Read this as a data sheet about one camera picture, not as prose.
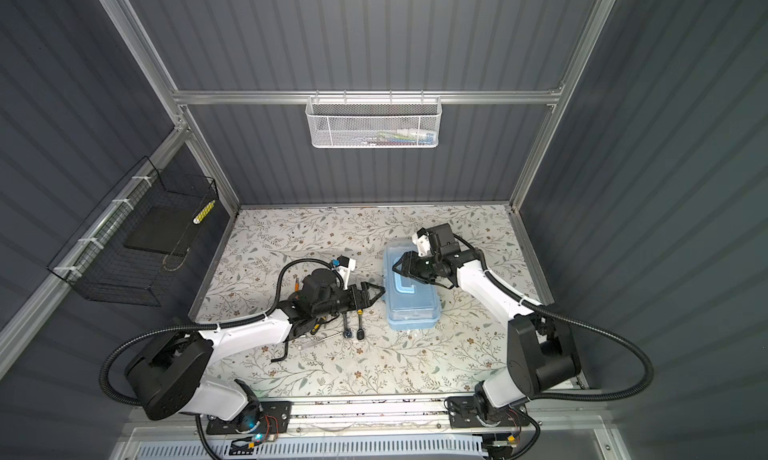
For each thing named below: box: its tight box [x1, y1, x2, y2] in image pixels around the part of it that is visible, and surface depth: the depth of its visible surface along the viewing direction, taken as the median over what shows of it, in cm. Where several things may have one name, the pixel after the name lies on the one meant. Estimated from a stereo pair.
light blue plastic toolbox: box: [382, 238, 441, 331], surface depth 86 cm
